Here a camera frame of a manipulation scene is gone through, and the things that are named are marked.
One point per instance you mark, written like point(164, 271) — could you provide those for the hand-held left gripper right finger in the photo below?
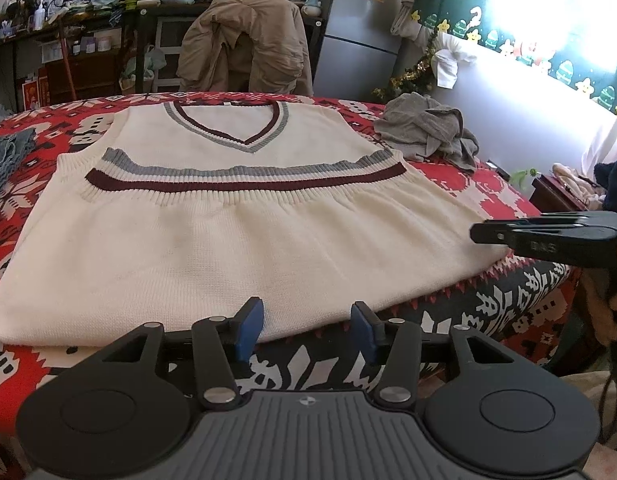
point(366, 328)

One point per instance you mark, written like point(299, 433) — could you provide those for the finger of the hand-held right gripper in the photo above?
point(488, 233)

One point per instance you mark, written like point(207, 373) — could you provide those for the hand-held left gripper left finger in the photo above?
point(248, 326)

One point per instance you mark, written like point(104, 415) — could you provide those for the cream knit striped vest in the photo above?
point(238, 210)

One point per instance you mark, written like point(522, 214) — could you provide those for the wooden bedside cabinet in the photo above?
point(548, 195)

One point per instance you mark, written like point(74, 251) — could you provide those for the cream cloth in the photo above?
point(571, 180)

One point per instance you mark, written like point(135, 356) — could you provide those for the dark blue fluffy garment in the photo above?
point(613, 185)

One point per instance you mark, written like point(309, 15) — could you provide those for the green plastic plant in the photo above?
point(526, 176)

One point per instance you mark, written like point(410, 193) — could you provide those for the grey sweatshirt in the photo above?
point(428, 130)

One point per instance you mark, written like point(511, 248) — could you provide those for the small christmas tree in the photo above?
point(413, 77)

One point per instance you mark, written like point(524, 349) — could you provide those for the white cloth tie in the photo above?
point(451, 62)

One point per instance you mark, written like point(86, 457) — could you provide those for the green printed curtain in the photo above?
point(458, 0)

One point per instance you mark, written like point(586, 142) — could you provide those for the silver refrigerator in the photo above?
point(358, 35)

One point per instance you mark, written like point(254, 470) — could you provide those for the red printed blanket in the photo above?
point(53, 125)

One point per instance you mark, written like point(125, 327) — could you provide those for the beige jacket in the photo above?
point(258, 45)

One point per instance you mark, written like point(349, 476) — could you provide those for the pale green plastic bag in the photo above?
point(151, 60)

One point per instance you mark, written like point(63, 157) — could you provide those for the blue plush toy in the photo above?
point(312, 5)

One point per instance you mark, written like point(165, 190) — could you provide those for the brown wooden dresser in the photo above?
point(96, 75)

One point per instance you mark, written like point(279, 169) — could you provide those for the blue denim jeans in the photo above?
point(6, 160)

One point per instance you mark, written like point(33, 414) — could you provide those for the black shelf rack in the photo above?
point(138, 45)

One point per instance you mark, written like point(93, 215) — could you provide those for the white plastic drawers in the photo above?
point(168, 35)

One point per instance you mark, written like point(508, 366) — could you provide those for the red broom stick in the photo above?
point(67, 65)

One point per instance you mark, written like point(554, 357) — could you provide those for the red printed carton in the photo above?
point(32, 92)

